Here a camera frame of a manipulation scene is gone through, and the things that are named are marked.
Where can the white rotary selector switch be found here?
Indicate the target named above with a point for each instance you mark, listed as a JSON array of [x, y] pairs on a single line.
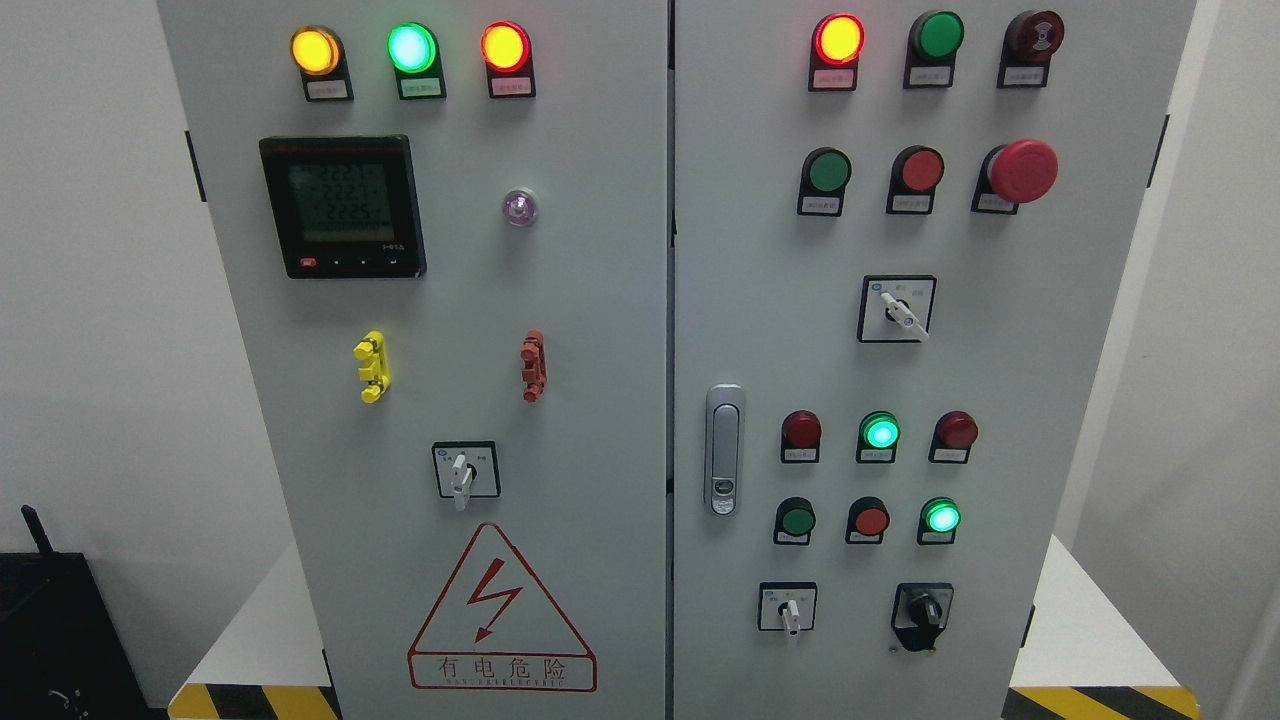
[[466, 470], [896, 308], [788, 607]]

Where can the red terminal connector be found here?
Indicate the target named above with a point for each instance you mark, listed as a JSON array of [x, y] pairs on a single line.
[[534, 365]]

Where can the dark red lamp left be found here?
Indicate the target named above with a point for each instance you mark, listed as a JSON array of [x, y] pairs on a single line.
[[800, 434]]

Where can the clear white indicator lamp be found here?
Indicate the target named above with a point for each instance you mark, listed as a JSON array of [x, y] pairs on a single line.
[[520, 207]]

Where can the grey electrical cabinet left door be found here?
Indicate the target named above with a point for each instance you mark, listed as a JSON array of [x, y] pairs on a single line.
[[583, 469]]

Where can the grey electrical cabinet door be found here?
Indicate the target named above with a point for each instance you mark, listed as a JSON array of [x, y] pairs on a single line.
[[770, 301], [583, 469]]

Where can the lit green lamp middle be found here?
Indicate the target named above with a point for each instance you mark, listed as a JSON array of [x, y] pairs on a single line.
[[879, 433]]

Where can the green push button upper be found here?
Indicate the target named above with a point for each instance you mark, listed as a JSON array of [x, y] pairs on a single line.
[[825, 174]]

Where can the yellow terminal connector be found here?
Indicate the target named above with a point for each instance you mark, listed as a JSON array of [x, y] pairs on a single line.
[[371, 356]]

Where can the red push button lower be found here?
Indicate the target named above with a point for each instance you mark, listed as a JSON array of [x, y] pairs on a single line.
[[867, 521]]

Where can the red push button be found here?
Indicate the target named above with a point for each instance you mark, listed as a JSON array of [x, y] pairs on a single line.
[[867, 521], [914, 176]]

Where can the grey electrical cabinet right door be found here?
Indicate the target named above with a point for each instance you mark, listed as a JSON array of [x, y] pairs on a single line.
[[770, 301]]

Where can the red high voltage warning sticker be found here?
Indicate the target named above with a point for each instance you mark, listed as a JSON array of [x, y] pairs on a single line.
[[496, 627]]

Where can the dark red lamp right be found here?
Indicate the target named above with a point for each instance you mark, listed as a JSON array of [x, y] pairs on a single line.
[[953, 438]]

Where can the red push button upper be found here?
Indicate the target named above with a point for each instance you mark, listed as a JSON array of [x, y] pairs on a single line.
[[914, 176]]

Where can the black digital power meter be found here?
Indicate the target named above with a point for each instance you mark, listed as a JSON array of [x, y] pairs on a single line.
[[345, 206]]

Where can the lit green push button lower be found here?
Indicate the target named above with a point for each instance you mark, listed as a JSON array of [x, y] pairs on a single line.
[[938, 521]]

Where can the red indicator lamp top left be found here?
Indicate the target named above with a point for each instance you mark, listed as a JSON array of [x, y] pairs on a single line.
[[507, 52]]

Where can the red lit lamp right door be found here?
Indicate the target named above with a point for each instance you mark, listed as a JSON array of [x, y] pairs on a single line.
[[835, 48]]

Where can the green indicator lamp top left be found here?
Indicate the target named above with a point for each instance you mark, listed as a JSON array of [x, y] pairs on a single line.
[[415, 57]]

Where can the red emergency stop mushroom button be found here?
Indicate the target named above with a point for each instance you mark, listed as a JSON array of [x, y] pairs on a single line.
[[1014, 173]]

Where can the green lamp top right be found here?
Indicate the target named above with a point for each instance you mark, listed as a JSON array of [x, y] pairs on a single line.
[[933, 42]]

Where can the yellow indicator lamp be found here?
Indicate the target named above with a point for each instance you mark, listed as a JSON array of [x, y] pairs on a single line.
[[319, 54]]

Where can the dark red buzzer lamp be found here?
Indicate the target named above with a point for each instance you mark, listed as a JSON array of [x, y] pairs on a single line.
[[1030, 41]]

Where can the white platform with hazard stripes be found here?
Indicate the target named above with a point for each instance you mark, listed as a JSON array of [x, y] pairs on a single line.
[[1081, 659]]

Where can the black box with antenna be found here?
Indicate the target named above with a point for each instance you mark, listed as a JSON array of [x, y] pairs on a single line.
[[60, 655]]

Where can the silver door lock handle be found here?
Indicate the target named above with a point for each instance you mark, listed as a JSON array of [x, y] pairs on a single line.
[[722, 455]]

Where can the black rotary knob switch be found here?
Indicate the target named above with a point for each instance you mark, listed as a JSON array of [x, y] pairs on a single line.
[[920, 613]]

